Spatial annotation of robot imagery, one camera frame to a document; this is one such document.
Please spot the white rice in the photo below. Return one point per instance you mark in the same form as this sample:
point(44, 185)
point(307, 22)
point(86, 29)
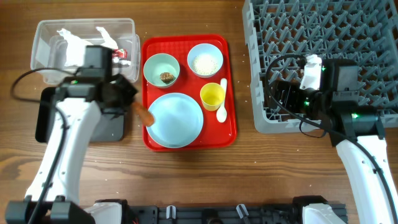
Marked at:
point(205, 64)

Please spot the grey dishwasher rack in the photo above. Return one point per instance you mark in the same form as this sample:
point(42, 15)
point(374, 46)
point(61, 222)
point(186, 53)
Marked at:
point(363, 31)

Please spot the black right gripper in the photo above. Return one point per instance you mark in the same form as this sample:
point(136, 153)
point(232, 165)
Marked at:
point(280, 94)

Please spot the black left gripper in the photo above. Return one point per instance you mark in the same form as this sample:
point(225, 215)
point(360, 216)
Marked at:
point(131, 91)

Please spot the red snack wrapper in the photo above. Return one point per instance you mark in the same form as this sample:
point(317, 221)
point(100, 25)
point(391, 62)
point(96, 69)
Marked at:
point(120, 54)

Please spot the mint green bowl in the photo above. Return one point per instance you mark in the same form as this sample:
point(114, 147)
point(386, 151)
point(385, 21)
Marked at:
point(157, 64)

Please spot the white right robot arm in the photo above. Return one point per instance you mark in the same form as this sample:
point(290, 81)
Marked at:
point(328, 98)

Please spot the white plastic spoon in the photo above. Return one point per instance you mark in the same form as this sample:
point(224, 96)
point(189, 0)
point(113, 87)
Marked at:
point(221, 113)

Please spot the yellow plastic cup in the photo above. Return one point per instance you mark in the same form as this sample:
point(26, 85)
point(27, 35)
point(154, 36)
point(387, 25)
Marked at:
point(212, 95)

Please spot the light blue plate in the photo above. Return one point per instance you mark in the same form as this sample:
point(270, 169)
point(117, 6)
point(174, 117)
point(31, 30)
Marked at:
point(178, 120)

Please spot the red serving tray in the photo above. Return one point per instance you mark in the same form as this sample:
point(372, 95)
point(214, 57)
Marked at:
point(214, 134)

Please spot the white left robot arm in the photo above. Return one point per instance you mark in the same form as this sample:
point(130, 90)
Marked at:
point(53, 196)

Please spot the clear plastic waste bin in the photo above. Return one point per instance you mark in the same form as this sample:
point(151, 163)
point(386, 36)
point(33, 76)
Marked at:
point(49, 47)

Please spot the brown food scrap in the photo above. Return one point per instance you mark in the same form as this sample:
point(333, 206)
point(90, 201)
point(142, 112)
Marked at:
point(166, 77)

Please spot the black tray bin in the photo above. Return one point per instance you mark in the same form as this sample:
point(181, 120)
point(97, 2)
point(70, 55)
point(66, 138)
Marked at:
point(109, 129)

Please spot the white napkin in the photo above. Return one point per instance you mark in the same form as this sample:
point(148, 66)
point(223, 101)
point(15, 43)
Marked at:
point(76, 47)

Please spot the orange carrot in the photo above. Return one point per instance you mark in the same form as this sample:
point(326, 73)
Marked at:
point(143, 113)

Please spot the light blue bowl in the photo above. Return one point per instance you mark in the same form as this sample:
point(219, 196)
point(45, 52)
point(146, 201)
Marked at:
point(205, 49)

